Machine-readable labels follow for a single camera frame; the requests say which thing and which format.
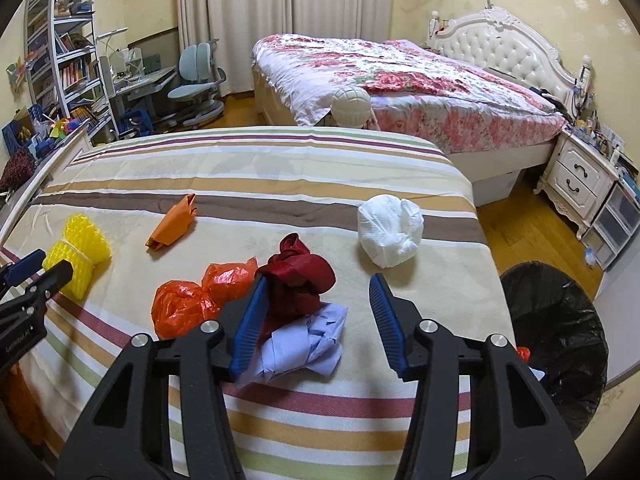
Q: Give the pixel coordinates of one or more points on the yellow foam net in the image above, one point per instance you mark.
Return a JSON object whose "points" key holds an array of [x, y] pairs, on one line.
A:
{"points": [[80, 245]]}

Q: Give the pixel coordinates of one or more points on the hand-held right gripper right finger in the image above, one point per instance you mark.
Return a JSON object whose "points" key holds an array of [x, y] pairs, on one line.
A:
{"points": [[387, 320]]}

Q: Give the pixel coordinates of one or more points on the orange cloth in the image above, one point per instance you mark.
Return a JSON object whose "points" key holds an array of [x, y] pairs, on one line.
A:
{"points": [[27, 405]]}

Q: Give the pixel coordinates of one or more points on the white wooden bed rail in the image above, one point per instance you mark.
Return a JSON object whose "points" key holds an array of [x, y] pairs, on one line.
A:
{"points": [[50, 165]]}

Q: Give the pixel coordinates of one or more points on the white nightstand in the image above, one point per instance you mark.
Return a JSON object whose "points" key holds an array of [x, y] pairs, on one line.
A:
{"points": [[575, 170]]}

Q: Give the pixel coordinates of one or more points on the white desk lamp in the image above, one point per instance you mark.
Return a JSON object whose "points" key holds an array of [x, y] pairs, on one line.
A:
{"points": [[112, 35]]}

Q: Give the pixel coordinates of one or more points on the clear plastic drawer unit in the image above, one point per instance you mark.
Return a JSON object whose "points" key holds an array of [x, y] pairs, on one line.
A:
{"points": [[615, 220]]}

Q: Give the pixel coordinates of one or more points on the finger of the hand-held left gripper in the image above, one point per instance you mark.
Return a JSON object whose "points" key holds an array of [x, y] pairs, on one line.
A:
{"points": [[55, 277], [30, 261]]}

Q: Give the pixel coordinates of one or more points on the floral quilt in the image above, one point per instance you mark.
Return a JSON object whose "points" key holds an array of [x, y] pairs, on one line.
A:
{"points": [[400, 85]]}

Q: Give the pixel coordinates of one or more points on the black bin liner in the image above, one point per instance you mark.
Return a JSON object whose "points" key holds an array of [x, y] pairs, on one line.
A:
{"points": [[550, 310]]}

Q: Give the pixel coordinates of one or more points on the light blue desk chair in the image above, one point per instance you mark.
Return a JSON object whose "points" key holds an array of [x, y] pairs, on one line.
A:
{"points": [[197, 60]]}

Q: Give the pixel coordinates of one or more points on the row of shelved books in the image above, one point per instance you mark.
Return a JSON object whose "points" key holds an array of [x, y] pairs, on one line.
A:
{"points": [[75, 72]]}

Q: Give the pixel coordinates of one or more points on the grey study desk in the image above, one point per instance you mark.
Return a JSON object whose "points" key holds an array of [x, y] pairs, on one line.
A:
{"points": [[150, 82]]}

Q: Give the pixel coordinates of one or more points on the dark clothes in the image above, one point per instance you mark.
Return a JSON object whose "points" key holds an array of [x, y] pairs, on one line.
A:
{"points": [[547, 100]]}

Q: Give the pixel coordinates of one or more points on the clutter of small bottles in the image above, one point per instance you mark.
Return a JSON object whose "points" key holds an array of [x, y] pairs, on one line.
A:
{"points": [[595, 132]]}

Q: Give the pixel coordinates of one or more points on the orange folded paper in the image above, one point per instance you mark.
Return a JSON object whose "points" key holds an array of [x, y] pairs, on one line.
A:
{"points": [[172, 225]]}

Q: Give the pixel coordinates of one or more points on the dark red cloth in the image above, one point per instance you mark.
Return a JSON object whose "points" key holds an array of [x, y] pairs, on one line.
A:
{"points": [[300, 275]]}

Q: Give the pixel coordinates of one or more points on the pile of colourful toys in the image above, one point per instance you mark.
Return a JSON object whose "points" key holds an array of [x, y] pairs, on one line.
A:
{"points": [[62, 132]]}

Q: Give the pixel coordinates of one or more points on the colourful paper wall decoration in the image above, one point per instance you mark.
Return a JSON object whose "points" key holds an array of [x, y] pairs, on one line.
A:
{"points": [[20, 75]]}

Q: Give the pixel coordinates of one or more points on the bed with floral cover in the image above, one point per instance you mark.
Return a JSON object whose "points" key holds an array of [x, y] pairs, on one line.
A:
{"points": [[510, 55]]}

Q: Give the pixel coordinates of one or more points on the maroon fluffy bundle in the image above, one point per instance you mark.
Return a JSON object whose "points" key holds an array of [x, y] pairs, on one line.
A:
{"points": [[17, 170]]}

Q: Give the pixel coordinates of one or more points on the white bookshelf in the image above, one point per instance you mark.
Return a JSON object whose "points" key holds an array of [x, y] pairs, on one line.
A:
{"points": [[52, 25]]}

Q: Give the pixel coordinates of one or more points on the white wardrobe door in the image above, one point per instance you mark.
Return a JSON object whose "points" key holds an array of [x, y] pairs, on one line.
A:
{"points": [[620, 320]]}

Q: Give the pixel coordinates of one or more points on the stack of books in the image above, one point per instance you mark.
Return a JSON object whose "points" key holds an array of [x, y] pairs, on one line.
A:
{"points": [[629, 167]]}

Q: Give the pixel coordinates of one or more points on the orange plastic bag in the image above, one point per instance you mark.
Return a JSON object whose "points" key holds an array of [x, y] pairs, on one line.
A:
{"points": [[185, 300]]}

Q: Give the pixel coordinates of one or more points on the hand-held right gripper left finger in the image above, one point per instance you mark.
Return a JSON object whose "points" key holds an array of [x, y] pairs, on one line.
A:
{"points": [[247, 325]]}

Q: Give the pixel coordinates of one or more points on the dark waste bin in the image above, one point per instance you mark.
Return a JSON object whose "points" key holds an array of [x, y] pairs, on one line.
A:
{"points": [[580, 420]]}

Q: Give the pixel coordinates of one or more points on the light purple paper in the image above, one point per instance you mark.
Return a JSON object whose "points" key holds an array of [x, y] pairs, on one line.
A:
{"points": [[310, 340]]}

